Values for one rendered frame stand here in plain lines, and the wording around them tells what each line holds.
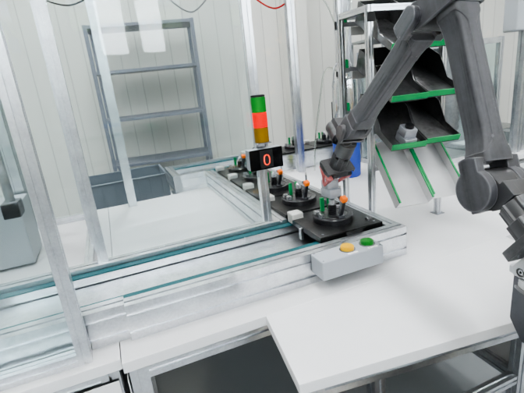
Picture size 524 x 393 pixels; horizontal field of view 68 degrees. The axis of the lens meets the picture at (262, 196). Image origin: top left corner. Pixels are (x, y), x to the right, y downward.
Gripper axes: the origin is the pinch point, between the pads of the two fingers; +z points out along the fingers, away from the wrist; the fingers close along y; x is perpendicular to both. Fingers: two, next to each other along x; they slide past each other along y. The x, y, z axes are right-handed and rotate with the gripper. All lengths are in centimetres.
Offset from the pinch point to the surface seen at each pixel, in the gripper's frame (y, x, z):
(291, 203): 6.0, -9.2, 22.2
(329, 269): 16.8, 30.4, -2.6
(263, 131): 18.8, -19.0, -10.3
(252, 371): 24, 27, 118
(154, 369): 68, 38, 7
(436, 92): -38.3, -9.4, -24.9
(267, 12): -150, -375, 151
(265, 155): 19.3, -13.9, -4.0
